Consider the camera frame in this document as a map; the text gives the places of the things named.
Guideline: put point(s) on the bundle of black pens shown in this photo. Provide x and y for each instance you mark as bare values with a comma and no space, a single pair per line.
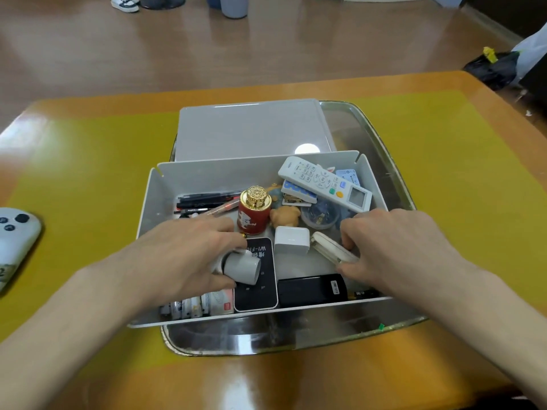
205,199

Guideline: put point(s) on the white remote control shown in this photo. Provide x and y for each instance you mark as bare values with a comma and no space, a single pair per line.
325,183

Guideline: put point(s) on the white box lid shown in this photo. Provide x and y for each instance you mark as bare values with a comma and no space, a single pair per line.
248,128

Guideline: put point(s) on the dark brown door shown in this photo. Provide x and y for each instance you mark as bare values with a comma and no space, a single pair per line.
513,12

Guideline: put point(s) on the black low cabinet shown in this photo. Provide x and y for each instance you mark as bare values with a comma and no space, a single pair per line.
536,89

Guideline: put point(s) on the light blue small box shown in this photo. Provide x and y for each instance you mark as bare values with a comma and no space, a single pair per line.
299,189
352,177

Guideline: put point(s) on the clear round clip container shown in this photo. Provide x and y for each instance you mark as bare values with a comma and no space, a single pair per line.
320,215

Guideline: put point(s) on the white sneaker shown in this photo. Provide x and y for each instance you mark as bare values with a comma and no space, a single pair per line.
124,5

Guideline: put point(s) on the red marker pen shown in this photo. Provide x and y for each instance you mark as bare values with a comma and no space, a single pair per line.
222,207

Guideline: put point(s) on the white red small packet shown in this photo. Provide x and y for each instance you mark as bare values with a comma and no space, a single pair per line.
222,302

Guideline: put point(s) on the gray trash bin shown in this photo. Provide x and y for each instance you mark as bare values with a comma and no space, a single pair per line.
234,6

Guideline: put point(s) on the red cylindrical can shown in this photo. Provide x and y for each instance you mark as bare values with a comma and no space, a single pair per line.
254,217

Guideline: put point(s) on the person's right hand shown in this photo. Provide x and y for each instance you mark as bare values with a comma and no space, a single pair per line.
410,251

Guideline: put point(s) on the person's right forearm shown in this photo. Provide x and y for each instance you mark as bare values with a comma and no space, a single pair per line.
504,337

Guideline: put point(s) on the white handheld controller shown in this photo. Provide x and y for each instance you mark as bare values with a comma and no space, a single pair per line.
17,243

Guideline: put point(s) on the person's left forearm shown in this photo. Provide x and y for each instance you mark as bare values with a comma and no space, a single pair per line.
55,337

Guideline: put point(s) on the white mini fan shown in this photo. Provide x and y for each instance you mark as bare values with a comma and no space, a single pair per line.
243,269

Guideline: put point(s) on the person's left hand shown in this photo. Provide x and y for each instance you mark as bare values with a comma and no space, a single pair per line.
179,260

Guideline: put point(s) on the yellow table mat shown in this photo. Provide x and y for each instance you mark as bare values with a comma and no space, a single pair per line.
85,166

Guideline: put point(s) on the black garbage bag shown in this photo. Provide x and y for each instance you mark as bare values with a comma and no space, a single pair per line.
491,70

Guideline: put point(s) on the black coat stand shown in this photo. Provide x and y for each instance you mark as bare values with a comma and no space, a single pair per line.
162,2

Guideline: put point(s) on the pile of small batteries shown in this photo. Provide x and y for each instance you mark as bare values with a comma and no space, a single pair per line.
188,306

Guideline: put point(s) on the dark blue trash bin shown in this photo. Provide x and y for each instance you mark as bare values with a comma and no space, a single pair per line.
213,0

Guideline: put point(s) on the white charger cube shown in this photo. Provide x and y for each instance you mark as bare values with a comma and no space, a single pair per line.
291,241

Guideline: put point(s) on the black WiFi device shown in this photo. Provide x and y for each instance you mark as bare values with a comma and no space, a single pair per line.
256,294

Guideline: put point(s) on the stainless steel tray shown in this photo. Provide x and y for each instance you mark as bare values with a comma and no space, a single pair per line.
363,132

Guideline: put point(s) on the yellow blue cartoon figurine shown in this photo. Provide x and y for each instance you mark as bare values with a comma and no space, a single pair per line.
285,216

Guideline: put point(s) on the white storage box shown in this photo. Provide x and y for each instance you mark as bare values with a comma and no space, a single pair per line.
205,175

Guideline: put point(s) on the white camera device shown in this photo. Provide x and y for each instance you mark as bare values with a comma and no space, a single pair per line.
218,264

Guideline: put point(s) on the person's black trousers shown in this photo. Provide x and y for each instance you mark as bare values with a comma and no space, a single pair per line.
504,405

